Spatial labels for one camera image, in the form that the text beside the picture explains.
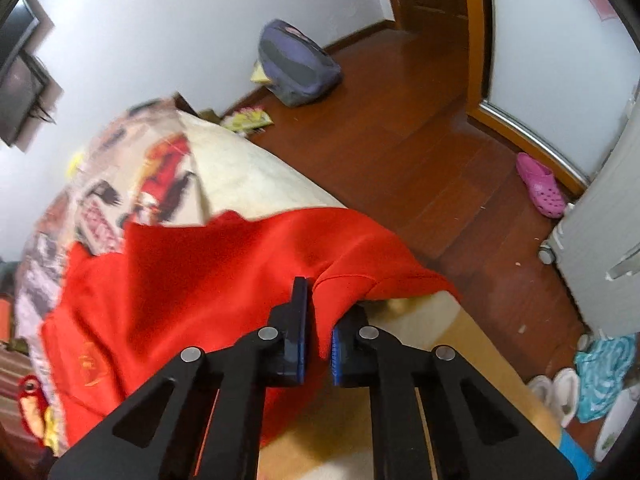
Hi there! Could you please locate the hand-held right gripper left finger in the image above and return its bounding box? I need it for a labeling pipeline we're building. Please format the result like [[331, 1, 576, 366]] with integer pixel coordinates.
[[47, 276, 314, 480]]

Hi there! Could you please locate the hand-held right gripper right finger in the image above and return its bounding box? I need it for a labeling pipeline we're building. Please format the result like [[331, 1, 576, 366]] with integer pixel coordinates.
[[328, 305, 577, 480]]

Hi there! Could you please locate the red shirt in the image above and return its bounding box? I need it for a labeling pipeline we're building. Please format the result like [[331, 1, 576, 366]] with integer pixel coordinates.
[[40, 207, 462, 457]]

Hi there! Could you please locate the white slipper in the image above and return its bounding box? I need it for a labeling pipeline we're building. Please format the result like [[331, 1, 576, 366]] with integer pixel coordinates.
[[527, 375, 554, 407], [550, 367, 581, 429]]

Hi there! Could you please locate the newspaper print blanket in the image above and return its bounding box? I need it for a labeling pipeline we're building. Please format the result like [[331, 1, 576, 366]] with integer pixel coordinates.
[[12, 97, 212, 343]]

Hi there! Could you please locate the pink clog shoe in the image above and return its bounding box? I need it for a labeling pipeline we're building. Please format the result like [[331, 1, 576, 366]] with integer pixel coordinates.
[[515, 152, 569, 219]]

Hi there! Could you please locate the teal patterned cloth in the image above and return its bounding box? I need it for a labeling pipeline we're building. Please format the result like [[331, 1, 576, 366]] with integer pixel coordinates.
[[573, 333, 637, 424]]

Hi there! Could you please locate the red plush toy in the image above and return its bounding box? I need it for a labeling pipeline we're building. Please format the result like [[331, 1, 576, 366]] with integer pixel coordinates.
[[18, 374, 51, 443]]

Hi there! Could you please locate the purple grey backpack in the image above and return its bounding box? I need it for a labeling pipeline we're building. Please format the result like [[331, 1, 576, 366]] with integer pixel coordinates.
[[257, 19, 344, 108]]

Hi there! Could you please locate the grey white cabinet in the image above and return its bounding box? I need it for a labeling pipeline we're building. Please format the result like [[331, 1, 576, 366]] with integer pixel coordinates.
[[540, 80, 640, 342]]

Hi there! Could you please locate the wooden door frame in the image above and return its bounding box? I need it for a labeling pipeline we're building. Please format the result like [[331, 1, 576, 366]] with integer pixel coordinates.
[[460, 0, 592, 197]]

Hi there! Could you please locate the wall-mounted television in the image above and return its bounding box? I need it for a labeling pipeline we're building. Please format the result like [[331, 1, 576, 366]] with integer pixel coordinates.
[[0, 0, 55, 149]]

